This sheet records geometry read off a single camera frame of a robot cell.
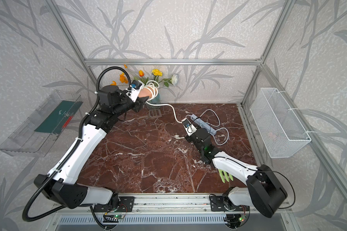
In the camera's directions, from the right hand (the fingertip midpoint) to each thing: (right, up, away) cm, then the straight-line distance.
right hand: (188, 122), depth 82 cm
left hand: (-22, +15, -12) cm, 30 cm away
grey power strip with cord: (+14, -3, +20) cm, 24 cm away
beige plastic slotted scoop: (-26, +6, +30) cm, 40 cm away
